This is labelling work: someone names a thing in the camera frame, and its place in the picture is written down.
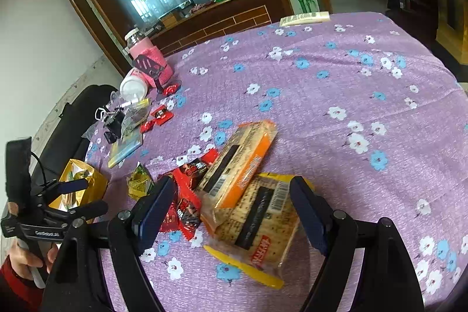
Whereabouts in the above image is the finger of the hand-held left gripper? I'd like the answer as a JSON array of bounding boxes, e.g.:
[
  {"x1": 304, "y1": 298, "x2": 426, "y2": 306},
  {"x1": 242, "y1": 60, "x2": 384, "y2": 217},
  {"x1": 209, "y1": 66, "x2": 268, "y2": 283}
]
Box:
[
  {"x1": 46, "y1": 201, "x2": 109, "y2": 222},
  {"x1": 43, "y1": 178, "x2": 90, "y2": 202}
]

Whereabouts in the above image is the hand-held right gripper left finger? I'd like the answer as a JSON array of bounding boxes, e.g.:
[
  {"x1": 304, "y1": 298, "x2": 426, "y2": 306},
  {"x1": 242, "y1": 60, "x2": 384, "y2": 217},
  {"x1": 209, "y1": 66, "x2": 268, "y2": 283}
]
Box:
[{"x1": 43, "y1": 175, "x2": 178, "y2": 312}]

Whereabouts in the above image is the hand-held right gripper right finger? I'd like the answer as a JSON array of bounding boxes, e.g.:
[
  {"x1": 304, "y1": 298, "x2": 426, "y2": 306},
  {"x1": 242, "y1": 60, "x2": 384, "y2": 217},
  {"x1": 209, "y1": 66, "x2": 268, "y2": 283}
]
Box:
[{"x1": 290, "y1": 175, "x2": 425, "y2": 312}]

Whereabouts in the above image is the gold cardboard box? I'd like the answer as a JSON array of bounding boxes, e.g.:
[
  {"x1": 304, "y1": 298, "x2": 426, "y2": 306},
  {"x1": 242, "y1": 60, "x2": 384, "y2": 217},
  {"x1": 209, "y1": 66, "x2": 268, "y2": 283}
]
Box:
[{"x1": 49, "y1": 158, "x2": 109, "y2": 223}]

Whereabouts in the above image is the red black candy packet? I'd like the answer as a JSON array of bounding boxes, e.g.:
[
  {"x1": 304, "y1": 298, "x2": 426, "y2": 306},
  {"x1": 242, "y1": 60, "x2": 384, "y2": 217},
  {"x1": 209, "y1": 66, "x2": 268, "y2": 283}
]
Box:
[
  {"x1": 159, "y1": 184, "x2": 203, "y2": 241},
  {"x1": 166, "y1": 148, "x2": 220, "y2": 190}
]

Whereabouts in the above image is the yellow green snack packet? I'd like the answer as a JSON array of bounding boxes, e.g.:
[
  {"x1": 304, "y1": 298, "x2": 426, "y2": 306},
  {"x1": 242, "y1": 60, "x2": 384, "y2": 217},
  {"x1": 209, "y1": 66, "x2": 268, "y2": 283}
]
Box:
[{"x1": 127, "y1": 162, "x2": 156, "y2": 201}]

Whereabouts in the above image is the yellow cracker packet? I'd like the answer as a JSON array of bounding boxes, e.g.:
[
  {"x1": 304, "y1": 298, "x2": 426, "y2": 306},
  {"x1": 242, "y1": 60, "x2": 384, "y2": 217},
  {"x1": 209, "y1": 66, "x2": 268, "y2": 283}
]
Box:
[{"x1": 202, "y1": 173, "x2": 316, "y2": 289}]

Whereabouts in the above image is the orange cracker packet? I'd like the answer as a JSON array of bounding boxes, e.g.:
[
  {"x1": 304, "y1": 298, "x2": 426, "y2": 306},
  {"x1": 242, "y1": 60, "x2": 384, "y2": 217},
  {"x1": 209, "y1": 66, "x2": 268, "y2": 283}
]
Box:
[{"x1": 197, "y1": 120, "x2": 278, "y2": 209}]

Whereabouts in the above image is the person's left forearm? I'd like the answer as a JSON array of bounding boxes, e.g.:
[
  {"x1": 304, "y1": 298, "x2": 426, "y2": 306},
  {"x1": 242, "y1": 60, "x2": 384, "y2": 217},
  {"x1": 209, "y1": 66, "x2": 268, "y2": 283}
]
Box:
[{"x1": 0, "y1": 257, "x2": 46, "y2": 312}]

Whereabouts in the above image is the person's left hand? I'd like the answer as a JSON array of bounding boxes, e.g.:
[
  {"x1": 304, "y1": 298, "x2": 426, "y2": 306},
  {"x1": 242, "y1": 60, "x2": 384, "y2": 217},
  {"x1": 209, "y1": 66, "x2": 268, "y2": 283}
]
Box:
[{"x1": 7, "y1": 241, "x2": 60, "y2": 281}]

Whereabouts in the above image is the black chair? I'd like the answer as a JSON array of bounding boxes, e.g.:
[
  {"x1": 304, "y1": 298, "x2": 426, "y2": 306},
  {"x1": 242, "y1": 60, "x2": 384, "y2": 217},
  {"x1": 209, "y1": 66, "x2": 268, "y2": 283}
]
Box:
[{"x1": 31, "y1": 85, "x2": 118, "y2": 185}]

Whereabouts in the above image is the blue yellow plastic bag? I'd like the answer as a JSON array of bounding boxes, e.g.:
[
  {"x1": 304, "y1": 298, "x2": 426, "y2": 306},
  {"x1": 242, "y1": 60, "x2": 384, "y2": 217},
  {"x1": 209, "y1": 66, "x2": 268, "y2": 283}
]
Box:
[{"x1": 108, "y1": 129, "x2": 143, "y2": 168}]

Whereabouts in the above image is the purple floral tablecloth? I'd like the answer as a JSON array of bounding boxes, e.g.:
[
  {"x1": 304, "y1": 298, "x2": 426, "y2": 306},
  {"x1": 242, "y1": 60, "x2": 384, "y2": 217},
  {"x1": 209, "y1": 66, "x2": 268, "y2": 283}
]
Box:
[{"x1": 84, "y1": 12, "x2": 468, "y2": 312}]

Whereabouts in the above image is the black cylindrical device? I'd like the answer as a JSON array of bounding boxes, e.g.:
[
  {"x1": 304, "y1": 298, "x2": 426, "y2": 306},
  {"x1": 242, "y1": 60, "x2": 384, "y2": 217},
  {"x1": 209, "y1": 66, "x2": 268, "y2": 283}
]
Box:
[{"x1": 106, "y1": 107, "x2": 125, "y2": 132}]

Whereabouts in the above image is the clear zip bag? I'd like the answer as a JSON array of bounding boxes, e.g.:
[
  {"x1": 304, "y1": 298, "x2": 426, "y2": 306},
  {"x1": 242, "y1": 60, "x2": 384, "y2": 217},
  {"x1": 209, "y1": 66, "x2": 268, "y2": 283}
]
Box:
[{"x1": 121, "y1": 98, "x2": 151, "y2": 135}]

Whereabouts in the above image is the white plastic jar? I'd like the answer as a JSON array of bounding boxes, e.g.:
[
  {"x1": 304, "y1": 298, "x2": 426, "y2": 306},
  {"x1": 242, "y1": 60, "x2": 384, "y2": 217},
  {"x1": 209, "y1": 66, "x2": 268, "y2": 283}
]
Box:
[{"x1": 119, "y1": 69, "x2": 149, "y2": 104}]

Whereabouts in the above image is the black phone stand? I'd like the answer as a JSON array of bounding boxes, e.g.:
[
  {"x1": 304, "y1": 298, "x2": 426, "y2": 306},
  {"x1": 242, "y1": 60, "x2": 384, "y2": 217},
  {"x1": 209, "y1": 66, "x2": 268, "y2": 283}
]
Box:
[{"x1": 132, "y1": 55, "x2": 165, "y2": 93}]

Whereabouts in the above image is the bottle in pink knitted cover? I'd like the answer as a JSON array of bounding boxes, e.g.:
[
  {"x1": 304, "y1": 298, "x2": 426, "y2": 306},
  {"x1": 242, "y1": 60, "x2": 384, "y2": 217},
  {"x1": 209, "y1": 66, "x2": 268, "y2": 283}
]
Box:
[{"x1": 124, "y1": 27, "x2": 174, "y2": 86}]

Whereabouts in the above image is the white remote control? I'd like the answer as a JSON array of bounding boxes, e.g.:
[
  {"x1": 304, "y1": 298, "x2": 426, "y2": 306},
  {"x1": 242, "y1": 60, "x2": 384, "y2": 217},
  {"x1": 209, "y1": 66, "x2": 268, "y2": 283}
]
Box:
[{"x1": 280, "y1": 11, "x2": 330, "y2": 28}]

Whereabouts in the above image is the wooden glass cabinet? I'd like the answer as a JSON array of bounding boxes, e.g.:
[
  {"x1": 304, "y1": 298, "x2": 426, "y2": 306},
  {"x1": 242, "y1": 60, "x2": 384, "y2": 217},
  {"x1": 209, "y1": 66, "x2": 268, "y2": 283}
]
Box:
[{"x1": 46, "y1": 0, "x2": 330, "y2": 79}]

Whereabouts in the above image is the gold door frame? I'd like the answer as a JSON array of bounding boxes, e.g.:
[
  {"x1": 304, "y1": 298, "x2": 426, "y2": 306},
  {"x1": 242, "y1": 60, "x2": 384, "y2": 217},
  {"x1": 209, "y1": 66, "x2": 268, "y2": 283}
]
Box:
[{"x1": 435, "y1": 0, "x2": 468, "y2": 57}]

